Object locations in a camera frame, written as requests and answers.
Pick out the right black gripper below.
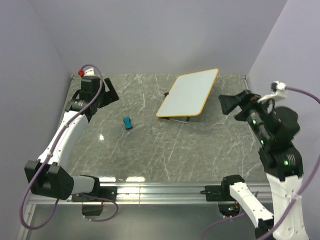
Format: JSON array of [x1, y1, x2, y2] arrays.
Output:
[[218, 86, 273, 142]]

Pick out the blue whiteboard eraser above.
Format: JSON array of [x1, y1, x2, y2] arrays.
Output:
[[123, 116, 133, 130]]

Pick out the yellow framed whiteboard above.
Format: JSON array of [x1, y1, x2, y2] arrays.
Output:
[[156, 68, 219, 118]]

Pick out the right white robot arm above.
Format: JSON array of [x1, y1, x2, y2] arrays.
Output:
[[218, 90, 309, 240]]

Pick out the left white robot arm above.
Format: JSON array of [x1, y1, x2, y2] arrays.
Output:
[[24, 76, 119, 201]]

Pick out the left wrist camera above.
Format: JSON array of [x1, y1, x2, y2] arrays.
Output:
[[78, 67, 101, 94]]

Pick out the wire whiteboard stand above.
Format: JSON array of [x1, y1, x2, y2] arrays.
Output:
[[163, 91, 192, 124]]

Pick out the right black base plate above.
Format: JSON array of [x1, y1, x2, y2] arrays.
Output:
[[199, 185, 234, 202]]

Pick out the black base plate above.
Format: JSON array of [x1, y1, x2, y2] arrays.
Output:
[[71, 186, 118, 202], [199, 185, 234, 202]]

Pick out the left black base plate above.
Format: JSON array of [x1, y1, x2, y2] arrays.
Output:
[[71, 186, 118, 202]]

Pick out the aluminium mounting rail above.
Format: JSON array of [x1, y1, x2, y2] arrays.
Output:
[[27, 181, 272, 206]]

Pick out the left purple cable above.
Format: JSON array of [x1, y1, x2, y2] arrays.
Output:
[[19, 64, 119, 230]]

